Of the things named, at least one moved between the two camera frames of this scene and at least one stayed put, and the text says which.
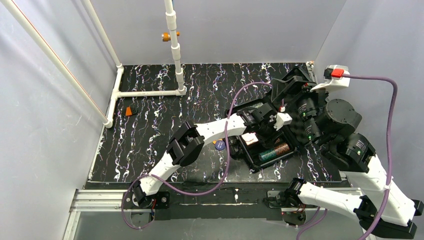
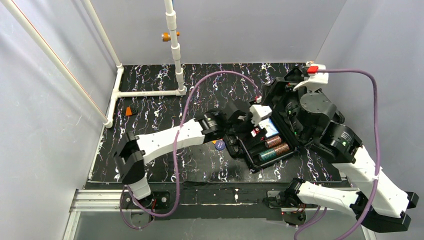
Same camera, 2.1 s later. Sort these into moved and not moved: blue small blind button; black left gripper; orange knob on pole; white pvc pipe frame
Moved: black left gripper
Not moved: white pvc pipe frame; blue small blind button; orange knob on pole
